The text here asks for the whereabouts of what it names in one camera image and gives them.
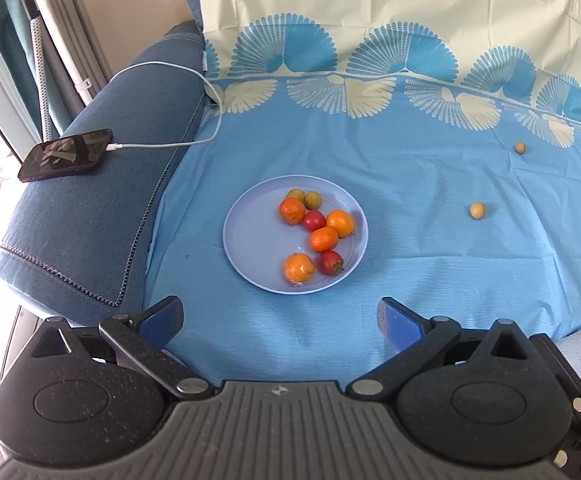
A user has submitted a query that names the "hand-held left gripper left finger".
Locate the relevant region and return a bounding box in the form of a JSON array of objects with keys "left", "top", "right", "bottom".
[{"left": 29, "top": 296, "right": 216, "bottom": 401}]

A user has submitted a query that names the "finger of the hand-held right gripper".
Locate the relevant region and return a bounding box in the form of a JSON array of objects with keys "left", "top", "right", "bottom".
[{"left": 529, "top": 332, "right": 581, "bottom": 480}]

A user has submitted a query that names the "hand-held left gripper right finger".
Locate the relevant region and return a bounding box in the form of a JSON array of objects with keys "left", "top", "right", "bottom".
[{"left": 345, "top": 297, "right": 535, "bottom": 402}]

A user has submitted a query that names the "oblong orange kumquat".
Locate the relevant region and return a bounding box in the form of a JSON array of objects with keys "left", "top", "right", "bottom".
[{"left": 309, "top": 226, "right": 340, "bottom": 254}]

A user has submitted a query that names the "round orange kumquat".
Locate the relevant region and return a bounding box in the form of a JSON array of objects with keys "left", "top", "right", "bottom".
[
  {"left": 325, "top": 209, "right": 356, "bottom": 238},
  {"left": 278, "top": 197, "right": 306, "bottom": 225},
  {"left": 283, "top": 253, "right": 316, "bottom": 284}
]

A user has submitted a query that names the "light blue plate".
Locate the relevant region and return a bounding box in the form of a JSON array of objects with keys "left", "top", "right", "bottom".
[{"left": 222, "top": 175, "right": 369, "bottom": 295}]

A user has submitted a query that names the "blue fan-print bed sheet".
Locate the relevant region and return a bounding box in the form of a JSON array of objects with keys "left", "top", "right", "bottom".
[{"left": 143, "top": 0, "right": 581, "bottom": 391}]

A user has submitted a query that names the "blue sofa armrest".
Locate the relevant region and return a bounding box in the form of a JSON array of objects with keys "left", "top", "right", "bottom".
[{"left": 0, "top": 20, "right": 208, "bottom": 331}]

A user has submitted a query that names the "black smartphone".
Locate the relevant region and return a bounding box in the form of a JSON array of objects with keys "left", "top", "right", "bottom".
[{"left": 18, "top": 129, "right": 114, "bottom": 184}]

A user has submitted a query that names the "garment steamer stand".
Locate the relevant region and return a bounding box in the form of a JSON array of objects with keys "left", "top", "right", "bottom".
[{"left": 0, "top": 0, "right": 95, "bottom": 142}]

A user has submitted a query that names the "teal curtain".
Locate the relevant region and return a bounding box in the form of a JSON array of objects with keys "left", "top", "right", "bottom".
[{"left": 0, "top": 0, "right": 38, "bottom": 126}]

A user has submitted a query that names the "white charging cable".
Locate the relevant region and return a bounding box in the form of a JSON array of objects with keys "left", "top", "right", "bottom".
[{"left": 104, "top": 61, "right": 224, "bottom": 154}]

